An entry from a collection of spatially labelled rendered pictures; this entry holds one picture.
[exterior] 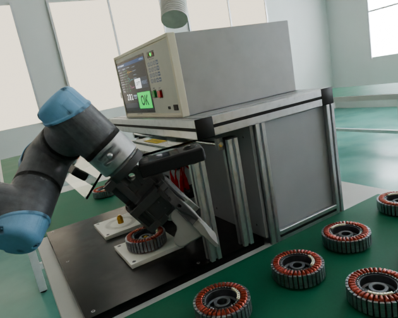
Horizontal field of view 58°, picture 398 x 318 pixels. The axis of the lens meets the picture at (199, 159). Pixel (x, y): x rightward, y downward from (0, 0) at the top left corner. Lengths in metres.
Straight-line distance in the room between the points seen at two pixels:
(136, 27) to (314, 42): 3.96
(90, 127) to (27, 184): 0.13
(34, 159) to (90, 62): 5.23
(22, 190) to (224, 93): 0.57
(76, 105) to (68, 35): 5.25
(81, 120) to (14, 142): 5.07
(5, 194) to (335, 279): 0.64
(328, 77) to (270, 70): 7.58
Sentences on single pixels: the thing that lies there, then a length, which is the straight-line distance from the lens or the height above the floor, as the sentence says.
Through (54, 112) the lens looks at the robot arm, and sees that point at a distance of 0.59.
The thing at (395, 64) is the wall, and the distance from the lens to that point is 7.89.
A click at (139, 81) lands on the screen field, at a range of 1.12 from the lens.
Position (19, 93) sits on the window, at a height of 1.44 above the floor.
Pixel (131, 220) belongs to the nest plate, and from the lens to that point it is 1.25.
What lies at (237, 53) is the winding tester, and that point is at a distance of 1.00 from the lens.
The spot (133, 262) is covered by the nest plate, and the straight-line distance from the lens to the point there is 0.96.
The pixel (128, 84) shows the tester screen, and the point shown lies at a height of 1.22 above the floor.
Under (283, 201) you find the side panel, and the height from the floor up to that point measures 0.85.
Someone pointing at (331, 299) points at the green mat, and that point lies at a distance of 0.78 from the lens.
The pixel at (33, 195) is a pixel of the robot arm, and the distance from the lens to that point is 0.59.
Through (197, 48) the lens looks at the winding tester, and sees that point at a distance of 0.94.
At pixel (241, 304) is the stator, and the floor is 0.79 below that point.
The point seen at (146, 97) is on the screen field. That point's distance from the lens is 1.09.
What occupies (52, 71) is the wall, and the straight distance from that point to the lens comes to 5.72.
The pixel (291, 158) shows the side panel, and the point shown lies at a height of 0.95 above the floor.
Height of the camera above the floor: 1.20
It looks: 12 degrees down
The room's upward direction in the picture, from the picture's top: 11 degrees counter-clockwise
